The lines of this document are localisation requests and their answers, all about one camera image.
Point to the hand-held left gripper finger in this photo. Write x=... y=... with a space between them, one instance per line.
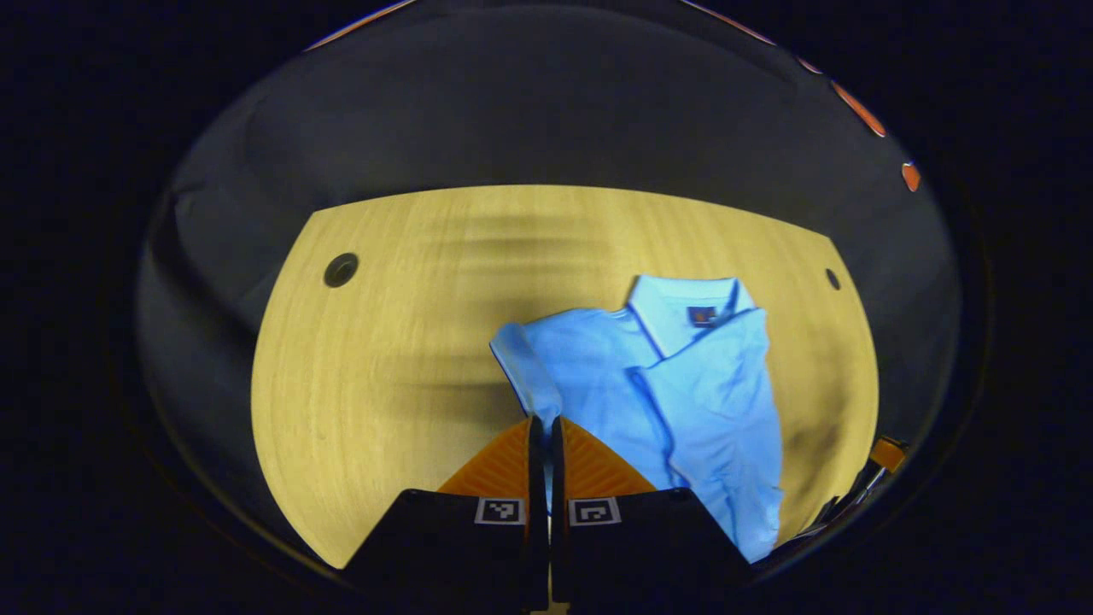
x=558 y=478
x=538 y=478

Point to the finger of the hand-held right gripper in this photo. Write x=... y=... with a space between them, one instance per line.
x=884 y=457

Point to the light blue T-shirt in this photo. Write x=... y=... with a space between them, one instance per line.
x=709 y=401

